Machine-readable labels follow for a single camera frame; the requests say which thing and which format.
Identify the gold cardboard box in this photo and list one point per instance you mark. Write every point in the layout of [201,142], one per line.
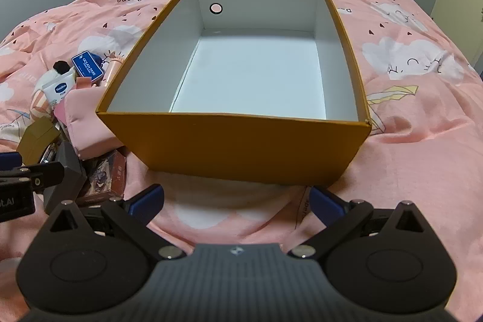
[36,141]

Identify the white striped plush toy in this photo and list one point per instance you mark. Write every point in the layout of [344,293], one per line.
[60,67]

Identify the blue hang tag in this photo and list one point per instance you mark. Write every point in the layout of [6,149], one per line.
[86,61]

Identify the pink printed blanket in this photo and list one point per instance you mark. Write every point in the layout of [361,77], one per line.
[415,137]

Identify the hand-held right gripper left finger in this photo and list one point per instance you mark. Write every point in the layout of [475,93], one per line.
[149,200]

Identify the orange cardboard box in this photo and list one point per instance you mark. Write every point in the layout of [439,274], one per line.
[241,152]

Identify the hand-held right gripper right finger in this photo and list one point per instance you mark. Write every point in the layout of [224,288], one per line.
[324,203]

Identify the white hand cream tube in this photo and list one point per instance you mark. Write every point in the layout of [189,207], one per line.
[56,92]

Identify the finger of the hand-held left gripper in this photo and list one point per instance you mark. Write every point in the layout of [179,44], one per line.
[47,175]
[9,159]

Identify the grey box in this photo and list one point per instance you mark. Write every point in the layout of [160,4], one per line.
[70,171]

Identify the blue orange plush toy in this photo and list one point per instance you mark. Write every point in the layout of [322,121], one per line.
[101,60]

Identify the red printed card box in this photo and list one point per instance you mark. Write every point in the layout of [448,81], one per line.
[109,175]

